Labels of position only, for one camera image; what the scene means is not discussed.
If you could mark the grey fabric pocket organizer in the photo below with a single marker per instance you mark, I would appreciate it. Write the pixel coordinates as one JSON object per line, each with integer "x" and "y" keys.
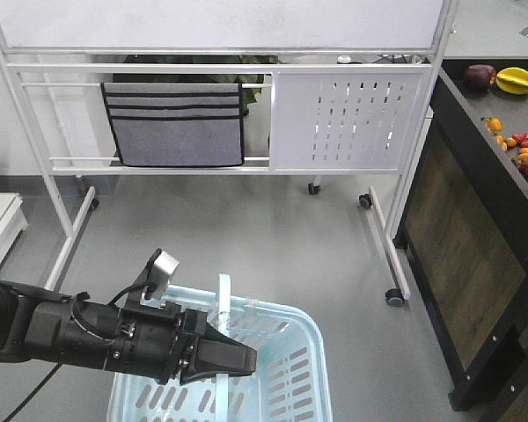
{"x": 176, "y": 125}

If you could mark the white rolling whiteboard stand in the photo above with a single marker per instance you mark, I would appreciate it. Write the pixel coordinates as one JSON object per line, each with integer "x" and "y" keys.
{"x": 329, "y": 87}

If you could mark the dark wooden counter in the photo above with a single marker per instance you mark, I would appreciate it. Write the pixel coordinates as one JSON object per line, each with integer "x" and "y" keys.
{"x": 465, "y": 230}

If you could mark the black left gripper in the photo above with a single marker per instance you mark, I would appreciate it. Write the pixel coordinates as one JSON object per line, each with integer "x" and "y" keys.
{"x": 172, "y": 342}

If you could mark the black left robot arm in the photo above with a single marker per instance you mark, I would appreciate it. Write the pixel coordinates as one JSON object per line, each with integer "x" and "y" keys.
{"x": 38, "y": 324}

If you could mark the dark purple fruit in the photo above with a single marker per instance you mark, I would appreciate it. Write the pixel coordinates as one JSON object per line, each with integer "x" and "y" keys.
{"x": 479, "y": 77}

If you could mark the yellow star fruit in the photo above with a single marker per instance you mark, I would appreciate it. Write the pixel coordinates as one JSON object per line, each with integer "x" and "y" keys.
{"x": 513, "y": 80}

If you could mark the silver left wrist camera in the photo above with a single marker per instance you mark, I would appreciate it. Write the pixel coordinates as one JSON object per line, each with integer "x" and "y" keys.
{"x": 160, "y": 268}

